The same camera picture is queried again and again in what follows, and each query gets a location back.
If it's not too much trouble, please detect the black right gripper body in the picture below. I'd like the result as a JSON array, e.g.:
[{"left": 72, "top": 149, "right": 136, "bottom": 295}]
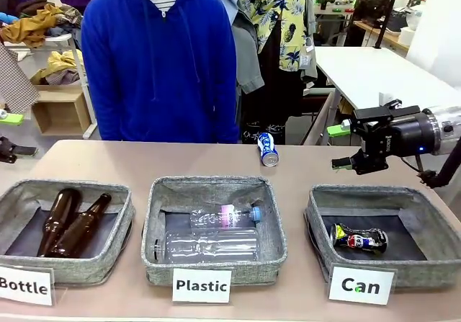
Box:
[{"left": 363, "top": 106, "right": 437, "bottom": 157}]

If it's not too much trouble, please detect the crushed blue red can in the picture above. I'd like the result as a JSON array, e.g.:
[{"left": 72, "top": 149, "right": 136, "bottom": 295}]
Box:
[{"left": 330, "top": 223, "right": 389, "bottom": 254}]

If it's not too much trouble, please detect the stubby brown glass bottle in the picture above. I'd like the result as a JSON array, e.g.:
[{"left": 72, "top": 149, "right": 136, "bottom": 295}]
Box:
[{"left": 37, "top": 187, "right": 83, "bottom": 258}]

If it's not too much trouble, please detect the slim brown glass bottle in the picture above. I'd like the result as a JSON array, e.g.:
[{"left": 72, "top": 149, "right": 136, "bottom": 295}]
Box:
[{"left": 46, "top": 192, "right": 112, "bottom": 259}]

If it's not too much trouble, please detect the clear capless plastic bottle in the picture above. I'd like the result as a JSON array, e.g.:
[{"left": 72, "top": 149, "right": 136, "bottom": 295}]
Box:
[{"left": 153, "top": 228, "right": 260, "bottom": 264}]

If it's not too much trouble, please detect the grey fabric basket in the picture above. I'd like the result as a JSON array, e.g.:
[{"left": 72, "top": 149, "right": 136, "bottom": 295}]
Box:
[
  {"left": 0, "top": 179, "right": 136, "bottom": 287},
  {"left": 140, "top": 176, "right": 288, "bottom": 287},
  {"left": 304, "top": 184, "right": 461, "bottom": 290}
]

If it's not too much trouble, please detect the blue white Sweat can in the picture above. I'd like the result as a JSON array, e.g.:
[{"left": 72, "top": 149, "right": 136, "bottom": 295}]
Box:
[{"left": 256, "top": 132, "right": 280, "bottom": 167}]

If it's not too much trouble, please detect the white Can label sign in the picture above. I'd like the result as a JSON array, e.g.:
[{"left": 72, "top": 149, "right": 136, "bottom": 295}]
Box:
[{"left": 328, "top": 265, "right": 396, "bottom": 305}]

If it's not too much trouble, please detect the brown checked fabric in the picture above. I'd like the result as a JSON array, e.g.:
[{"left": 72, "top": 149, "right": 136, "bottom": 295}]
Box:
[{"left": 0, "top": 43, "right": 40, "bottom": 114}]

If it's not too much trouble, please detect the wooden open box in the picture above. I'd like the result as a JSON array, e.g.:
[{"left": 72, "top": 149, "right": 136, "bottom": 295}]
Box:
[{"left": 31, "top": 84, "right": 93, "bottom": 136}]

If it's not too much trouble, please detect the white table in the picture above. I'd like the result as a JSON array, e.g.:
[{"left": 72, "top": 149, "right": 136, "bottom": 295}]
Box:
[{"left": 313, "top": 45, "right": 461, "bottom": 121}]

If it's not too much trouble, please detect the black garment with white print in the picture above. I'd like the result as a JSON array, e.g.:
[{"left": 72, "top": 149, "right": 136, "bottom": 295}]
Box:
[{"left": 239, "top": 19, "right": 307, "bottom": 146}]

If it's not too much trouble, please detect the yellow crumpled cloth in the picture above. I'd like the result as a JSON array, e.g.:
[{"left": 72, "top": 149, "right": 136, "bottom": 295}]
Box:
[{"left": 30, "top": 50, "right": 86, "bottom": 85}]

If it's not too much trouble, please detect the white metal rack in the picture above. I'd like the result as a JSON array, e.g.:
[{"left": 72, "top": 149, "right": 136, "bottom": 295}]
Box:
[{"left": 3, "top": 33, "right": 98, "bottom": 141}]

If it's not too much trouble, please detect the mustard cloth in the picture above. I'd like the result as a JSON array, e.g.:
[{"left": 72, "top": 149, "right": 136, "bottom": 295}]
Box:
[{"left": 0, "top": 4, "right": 64, "bottom": 49}]

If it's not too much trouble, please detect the white paper roll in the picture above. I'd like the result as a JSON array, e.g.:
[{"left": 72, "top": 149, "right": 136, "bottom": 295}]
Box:
[{"left": 400, "top": 26, "right": 421, "bottom": 45}]

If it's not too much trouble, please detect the dark clothes pile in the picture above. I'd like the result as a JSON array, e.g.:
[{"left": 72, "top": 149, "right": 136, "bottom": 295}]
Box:
[{"left": 0, "top": 0, "right": 48, "bottom": 20}]

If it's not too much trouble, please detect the grey hanging garment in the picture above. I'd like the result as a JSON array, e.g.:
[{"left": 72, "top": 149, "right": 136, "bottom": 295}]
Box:
[{"left": 230, "top": 8, "right": 266, "bottom": 94}]

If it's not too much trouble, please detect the black stand pole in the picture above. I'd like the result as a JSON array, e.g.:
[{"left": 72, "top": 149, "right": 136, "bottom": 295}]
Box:
[{"left": 374, "top": 0, "right": 403, "bottom": 50}]

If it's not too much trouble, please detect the person in red shirt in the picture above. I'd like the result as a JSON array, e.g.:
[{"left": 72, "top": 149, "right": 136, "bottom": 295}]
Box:
[{"left": 352, "top": 0, "right": 395, "bottom": 48}]

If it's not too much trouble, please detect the yellow floral shirt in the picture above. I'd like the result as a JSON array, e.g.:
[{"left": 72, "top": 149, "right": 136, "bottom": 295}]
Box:
[{"left": 237, "top": 0, "right": 318, "bottom": 73}]

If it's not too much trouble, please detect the clear bottle with blue cap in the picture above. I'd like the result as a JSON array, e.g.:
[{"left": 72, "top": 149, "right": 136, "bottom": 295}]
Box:
[{"left": 189, "top": 203, "right": 263, "bottom": 231}]

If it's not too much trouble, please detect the white Bottle label sign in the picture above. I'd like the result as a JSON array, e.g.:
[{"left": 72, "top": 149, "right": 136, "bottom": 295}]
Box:
[{"left": 0, "top": 265, "right": 55, "bottom": 307}]

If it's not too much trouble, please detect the person in blue hoodie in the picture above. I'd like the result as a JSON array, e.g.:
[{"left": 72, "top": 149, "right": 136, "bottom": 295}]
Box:
[{"left": 81, "top": 0, "right": 241, "bottom": 145}]

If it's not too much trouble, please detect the white Plastic label sign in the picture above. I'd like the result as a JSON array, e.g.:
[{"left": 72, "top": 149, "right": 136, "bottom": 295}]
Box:
[{"left": 171, "top": 268, "right": 233, "bottom": 304}]

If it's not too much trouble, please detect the black cable bundle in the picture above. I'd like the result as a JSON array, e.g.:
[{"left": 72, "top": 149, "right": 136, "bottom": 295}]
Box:
[{"left": 398, "top": 145, "right": 461, "bottom": 189}]

